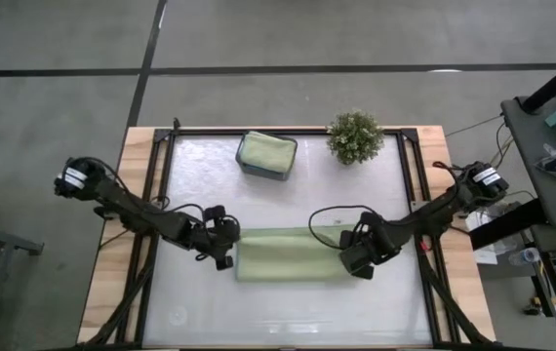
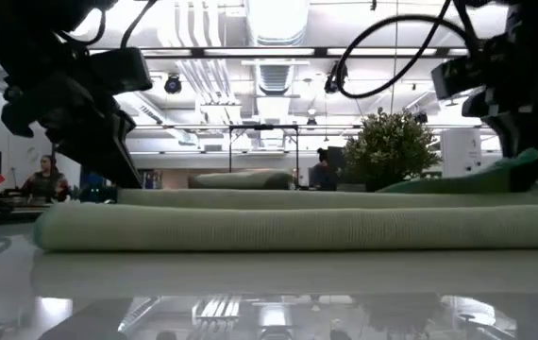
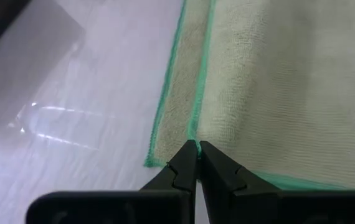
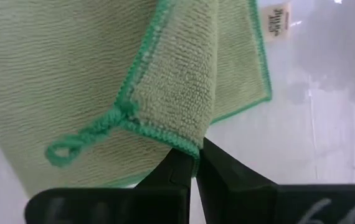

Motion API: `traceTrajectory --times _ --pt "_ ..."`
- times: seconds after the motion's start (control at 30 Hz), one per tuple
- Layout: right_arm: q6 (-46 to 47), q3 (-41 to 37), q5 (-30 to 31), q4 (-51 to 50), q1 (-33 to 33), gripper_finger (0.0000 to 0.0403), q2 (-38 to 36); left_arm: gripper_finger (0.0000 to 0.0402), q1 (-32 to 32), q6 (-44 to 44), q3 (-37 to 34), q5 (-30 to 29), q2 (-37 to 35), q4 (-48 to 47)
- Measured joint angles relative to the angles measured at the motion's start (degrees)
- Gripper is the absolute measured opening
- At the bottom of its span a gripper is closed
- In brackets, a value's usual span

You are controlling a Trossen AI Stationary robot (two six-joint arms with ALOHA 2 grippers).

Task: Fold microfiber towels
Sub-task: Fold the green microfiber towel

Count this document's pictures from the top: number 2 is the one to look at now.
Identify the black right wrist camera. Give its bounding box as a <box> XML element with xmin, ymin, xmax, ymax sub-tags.
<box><xmin>431</xmin><ymin>56</ymin><xmax>487</xmax><ymax>100</ymax></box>

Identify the ceiling air vent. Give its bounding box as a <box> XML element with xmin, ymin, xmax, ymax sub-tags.
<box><xmin>258</xmin><ymin>63</ymin><xmax>294</xmax><ymax>95</ymax></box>

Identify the black background gantry frame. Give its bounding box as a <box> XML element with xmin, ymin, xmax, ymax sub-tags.
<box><xmin>228</xmin><ymin>123</ymin><xmax>300</xmax><ymax>174</ymax></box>

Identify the black hanging spotlight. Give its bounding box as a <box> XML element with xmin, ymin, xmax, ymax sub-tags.
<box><xmin>163</xmin><ymin>74</ymin><xmax>184</xmax><ymax>94</ymax></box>
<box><xmin>324</xmin><ymin>60</ymin><xmax>349</xmax><ymax>94</ymax></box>

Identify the small green potted plant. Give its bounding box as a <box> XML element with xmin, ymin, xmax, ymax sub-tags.
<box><xmin>342</xmin><ymin>108</ymin><xmax>443</xmax><ymax>193</ymax></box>

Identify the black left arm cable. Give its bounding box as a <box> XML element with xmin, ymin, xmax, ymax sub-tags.
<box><xmin>60</xmin><ymin>0</ymin><xmax>160</xmax><ymax>48</ymax></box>

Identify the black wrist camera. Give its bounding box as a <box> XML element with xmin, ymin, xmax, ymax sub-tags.
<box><xmin>90</xmin><ymin>46</ymin><xmax>154</xmax><ymax>94</ymax></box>
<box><xmin>431</xmin><ymin>56</ymin><xmax>487</xmax><ymax>100</ymax></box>

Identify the white column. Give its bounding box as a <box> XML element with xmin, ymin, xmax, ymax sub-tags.
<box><xmin>440</xmin><ymin>127</ymin><xmax>483</xmax><ymax>179</ymax></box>

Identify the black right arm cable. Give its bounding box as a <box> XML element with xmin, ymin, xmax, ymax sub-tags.
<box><xmin>334</xmin><ymin>0</ymin><xmax>482</xmax><ymax>100</ymax></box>

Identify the green microfiber towel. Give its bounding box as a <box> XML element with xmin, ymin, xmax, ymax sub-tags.
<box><xmin>188</xmin><ymin>168</ymin><xmax>294</xmax><ymax>191</ymax></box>
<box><xmin>32</xmin><ymin>148</ymin><xmax>538</xmax><ymax>252</ymax></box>

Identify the person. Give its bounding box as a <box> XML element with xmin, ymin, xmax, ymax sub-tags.
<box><xmin>21</xmin><ymin>154</ymin><xmax>71</xmax><ymax>203</ymax></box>
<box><xmin>309</xmin><ymin>146</ymin><xmax>342</xmax><ymax>192</ymax></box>

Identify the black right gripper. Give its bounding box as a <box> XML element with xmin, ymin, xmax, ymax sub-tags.
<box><xmin>462</xmin><ymin>37</ymin><xmax>538</xmax><ymax>193</ymax></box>

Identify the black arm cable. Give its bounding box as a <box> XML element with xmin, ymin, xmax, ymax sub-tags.
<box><xmin>334</xmin><ymin>0</ymin><xmax>482</xmax><ymax>100</ymax></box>
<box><xmin>60</xmin><ymin>0</ymin><xmax>160</xmax><ymax>48</ymax></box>

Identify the white translucent table mat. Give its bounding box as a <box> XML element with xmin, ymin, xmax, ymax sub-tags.
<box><xmin>0</xmin><ymin>221</ymin><xmax>538</xmax><ymax>340</ymax></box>

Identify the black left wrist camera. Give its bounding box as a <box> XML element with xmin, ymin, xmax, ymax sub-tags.
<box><xmin>90</xmin><ymin>46</ymin><xmax>154</xmax><ymax>94</ymax></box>

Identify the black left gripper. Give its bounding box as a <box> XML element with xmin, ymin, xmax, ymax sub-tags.
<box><xmin>0</xmin><ymin>70</ymin><xmax>143</xmax><ymax>189</ymax></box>

